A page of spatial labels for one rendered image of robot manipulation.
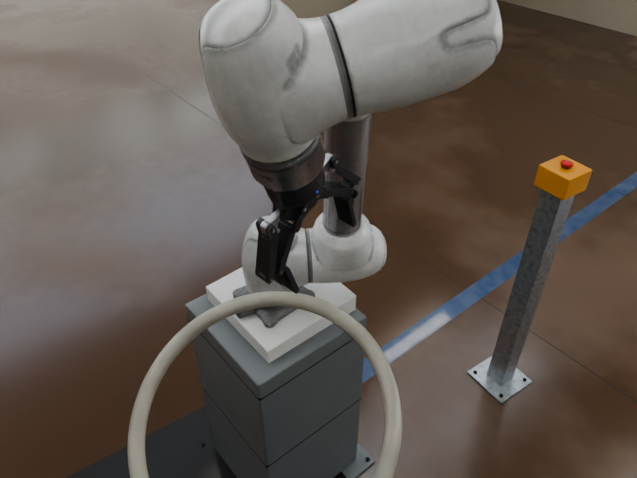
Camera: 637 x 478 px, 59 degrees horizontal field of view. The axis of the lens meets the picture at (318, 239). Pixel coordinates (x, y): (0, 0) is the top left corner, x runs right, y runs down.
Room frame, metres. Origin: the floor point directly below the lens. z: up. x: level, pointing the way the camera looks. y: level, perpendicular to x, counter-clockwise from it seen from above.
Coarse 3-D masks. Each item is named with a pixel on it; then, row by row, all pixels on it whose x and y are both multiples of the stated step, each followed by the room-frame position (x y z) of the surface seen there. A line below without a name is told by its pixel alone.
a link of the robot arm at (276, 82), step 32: (224, 0) 0.52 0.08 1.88; (256, 0) 0.51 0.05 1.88; (224, 32) 0.48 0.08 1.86; (256, 32) 0.47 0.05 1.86; (288, 32) 0.49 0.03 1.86; (320, 32) 0.52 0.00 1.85; (224, 64) 0.47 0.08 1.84; (256, 64) 0.47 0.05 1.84; (288, 64) 0.48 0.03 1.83; (320, 64) 0.49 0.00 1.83; (224, 96) 0.48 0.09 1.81; (256, 96) 0.47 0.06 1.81; (288, 96) 0.48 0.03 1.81; (320, 96) 0.49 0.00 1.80; (256, 128) 0.48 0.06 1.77; (288, 128) 0.49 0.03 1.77; (320, 128) 0.50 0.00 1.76; (256, 160) 0.52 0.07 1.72
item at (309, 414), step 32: (224, 320) 1.16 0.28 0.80; (224, 352) 1.05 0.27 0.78; (256, 352) 1.03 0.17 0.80; (288, 352) 1.03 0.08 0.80; (320, 352) 1.05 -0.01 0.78; (352, 352) 1.13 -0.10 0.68; (224, 384) 1.07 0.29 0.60; (256, 384) 0.93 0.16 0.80; (288, 384) 0.98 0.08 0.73; (320, 384) 1.05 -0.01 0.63; (352, 384) 1.14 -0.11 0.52; (224, 416) 1.11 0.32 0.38; (256, 416) 0.94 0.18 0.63; (288, 416) 0.97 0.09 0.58; (320, 416) 1.05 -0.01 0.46; (352, 416) 1.14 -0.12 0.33; (224, 448) 1.15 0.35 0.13; (256, 448) 0.96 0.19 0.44; (288, 448) 0.97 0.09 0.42; (320, 448) 1.05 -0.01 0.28; (352, 448) 1.15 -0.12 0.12
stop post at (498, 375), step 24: (552, 168) 1.56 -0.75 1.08; (576, 168) 1.56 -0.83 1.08; (552, 192) 1.52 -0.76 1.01; (576, 192) 1.52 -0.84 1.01; (552, 216) 1.52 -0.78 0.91; (528, 240) 1.57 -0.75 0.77; (552, 240) 1.53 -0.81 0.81; (528, 264) 1.55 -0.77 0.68; (528, 288) 1.52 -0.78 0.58; (528, 312) 1.53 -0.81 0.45; (504, 336) 1.55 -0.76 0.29; (504, 360) 1.52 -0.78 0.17; (480, 384) 1.53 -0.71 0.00; (504, 384) 1.52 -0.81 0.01; (528, 384) 1.52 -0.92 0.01
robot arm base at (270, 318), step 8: (240, 288) 1.21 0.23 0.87; (304, 288) 1.21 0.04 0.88; (240, 312) 1.11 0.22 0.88; (248, 312) 1.12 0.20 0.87; (256, 312) 1.12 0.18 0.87; (264, 312) 1.11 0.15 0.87; (272, 312) 1.11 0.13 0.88; (280, 312) 1.11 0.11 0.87; (288, 312) 1.13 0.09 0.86; (264, 320) 1.09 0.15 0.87; (272, 320) 1.09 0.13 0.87; (280, 320) 1.10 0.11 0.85
